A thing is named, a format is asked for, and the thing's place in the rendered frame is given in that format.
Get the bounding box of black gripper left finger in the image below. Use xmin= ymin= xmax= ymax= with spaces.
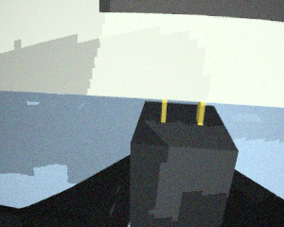
xmin=0 ymin=155 xmax=131 ymax=227

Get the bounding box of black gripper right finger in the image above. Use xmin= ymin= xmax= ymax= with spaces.
xmin=221 ymin=169 xmax=284 ymax=227

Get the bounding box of black two-prong charger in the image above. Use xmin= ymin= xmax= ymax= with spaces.
xmin=130 ymin=99 xmax=238 ymax=227

